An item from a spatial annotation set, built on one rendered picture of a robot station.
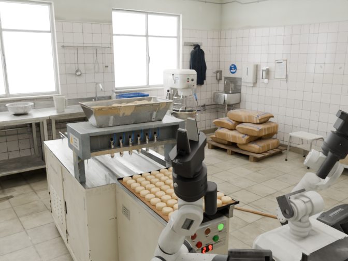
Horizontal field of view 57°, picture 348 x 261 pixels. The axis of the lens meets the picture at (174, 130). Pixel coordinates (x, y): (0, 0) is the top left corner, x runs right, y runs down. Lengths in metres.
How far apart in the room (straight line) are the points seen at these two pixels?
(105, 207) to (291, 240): 1.35
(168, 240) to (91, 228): 1.19
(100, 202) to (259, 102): 4.55
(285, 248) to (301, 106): 4.81
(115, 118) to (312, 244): 1.39
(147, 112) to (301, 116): 3.93
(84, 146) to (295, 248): 1.32
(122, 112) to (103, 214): 0.65
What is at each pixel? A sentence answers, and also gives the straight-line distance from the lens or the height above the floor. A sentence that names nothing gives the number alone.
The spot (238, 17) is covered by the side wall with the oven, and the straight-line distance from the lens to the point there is 6.52.
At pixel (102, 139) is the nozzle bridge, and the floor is 1.11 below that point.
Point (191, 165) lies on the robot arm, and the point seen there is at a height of 1.37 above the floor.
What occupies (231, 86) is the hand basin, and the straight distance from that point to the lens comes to 6.56.
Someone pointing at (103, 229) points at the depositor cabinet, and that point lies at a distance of 2.15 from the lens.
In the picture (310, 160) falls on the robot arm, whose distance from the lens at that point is 1.24.
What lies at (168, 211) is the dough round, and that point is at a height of 0.92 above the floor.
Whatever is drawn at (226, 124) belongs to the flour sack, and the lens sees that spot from 5.48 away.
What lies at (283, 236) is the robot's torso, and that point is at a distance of 1.00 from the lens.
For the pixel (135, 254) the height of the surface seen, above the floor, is 0.49.
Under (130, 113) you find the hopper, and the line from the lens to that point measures 2.03.
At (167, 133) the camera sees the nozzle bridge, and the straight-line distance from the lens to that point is 2.23.
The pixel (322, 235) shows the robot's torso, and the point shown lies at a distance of 1.04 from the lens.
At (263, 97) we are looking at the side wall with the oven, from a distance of 6.08.
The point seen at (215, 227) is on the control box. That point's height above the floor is 0.82.
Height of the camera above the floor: 1.61
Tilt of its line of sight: 13 degrees down
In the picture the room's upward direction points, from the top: straight up
